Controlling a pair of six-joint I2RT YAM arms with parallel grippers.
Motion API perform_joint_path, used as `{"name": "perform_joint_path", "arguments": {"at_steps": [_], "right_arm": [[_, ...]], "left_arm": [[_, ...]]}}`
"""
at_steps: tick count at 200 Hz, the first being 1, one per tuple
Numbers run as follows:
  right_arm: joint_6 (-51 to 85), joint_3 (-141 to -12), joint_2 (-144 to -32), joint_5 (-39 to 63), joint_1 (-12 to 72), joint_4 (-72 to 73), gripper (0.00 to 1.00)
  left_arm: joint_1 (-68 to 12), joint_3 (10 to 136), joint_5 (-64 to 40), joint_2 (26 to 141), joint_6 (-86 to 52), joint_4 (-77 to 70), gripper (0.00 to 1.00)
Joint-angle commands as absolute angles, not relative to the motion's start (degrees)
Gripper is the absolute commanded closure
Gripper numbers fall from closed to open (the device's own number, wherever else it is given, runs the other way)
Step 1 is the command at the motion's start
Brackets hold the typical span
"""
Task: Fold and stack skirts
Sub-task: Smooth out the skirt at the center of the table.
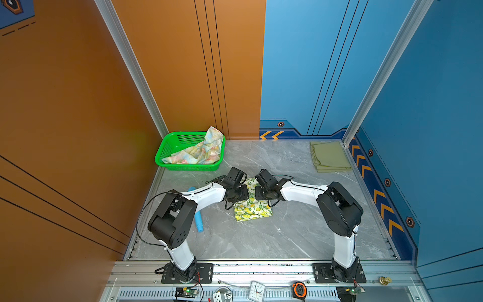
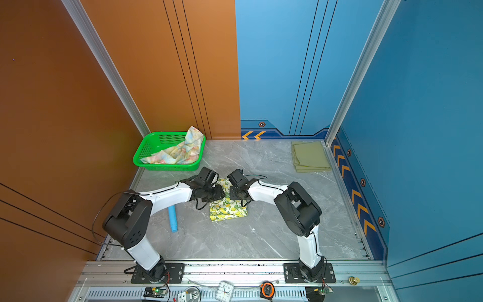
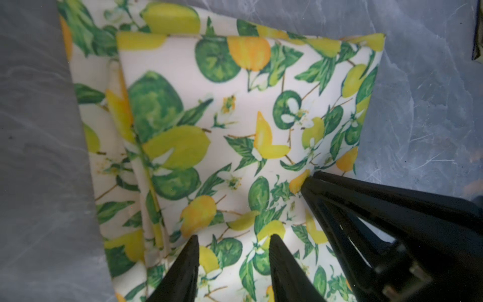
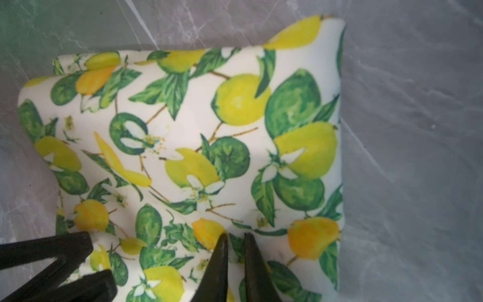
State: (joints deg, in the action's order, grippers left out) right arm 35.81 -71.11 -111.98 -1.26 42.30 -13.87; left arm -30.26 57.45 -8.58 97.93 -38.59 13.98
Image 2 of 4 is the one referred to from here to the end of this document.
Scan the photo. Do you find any lemon print skirt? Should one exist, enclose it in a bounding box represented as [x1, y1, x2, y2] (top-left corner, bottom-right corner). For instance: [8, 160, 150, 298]
[210, 179, 248, 221]

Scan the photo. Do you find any pastel floral skirt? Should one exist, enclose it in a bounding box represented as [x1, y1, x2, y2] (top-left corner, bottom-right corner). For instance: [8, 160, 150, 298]
[142, 127, 204, 164]

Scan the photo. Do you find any green plastic basket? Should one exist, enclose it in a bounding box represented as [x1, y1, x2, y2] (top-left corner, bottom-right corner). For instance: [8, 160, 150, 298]
[133, 132, 206, 171]

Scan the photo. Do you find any olive green skirt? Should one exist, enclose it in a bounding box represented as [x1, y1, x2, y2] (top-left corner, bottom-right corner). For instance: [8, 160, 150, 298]
[291, 142, 332, 173]

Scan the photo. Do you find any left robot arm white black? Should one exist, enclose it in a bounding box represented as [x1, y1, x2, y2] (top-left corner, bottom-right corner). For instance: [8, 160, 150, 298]
[103, 167, 225, 283]

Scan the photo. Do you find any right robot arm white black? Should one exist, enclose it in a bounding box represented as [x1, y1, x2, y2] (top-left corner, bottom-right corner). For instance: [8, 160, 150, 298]
[228, 169, 327, 283]

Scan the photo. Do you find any light blue cylinder tool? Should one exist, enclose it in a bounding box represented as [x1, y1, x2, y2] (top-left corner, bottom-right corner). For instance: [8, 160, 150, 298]
[168, 205, 178, 233]

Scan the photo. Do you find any small white clock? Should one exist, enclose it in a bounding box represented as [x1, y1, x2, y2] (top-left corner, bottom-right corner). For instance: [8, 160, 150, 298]
[215, 281, 235, 302]

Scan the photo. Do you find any orange black tape measure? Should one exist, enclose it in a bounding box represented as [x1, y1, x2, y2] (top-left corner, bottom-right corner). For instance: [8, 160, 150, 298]
[260, 281, 275, 301]

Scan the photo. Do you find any green circuit board left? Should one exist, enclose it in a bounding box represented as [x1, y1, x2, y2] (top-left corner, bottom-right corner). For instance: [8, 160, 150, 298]
[143, 287, 170, 301]

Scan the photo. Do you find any circuit board right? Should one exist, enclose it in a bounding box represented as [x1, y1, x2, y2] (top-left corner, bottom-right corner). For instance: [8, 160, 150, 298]
[305, 287, 333, 302]

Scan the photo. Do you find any brass round knob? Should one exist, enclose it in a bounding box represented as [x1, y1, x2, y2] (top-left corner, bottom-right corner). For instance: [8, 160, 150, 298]
[348, 276, 360, 286]

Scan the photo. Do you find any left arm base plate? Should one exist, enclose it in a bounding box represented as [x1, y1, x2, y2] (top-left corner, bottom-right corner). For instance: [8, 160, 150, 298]
[131, 263, 186, 285]

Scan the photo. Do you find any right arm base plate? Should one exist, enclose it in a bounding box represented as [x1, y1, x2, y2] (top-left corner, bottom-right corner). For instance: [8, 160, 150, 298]
[283, 261, 337, 284]

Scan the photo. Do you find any aluminium front rail frame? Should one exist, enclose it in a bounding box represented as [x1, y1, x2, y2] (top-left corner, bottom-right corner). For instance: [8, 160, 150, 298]
[69, 260, 399, 301]

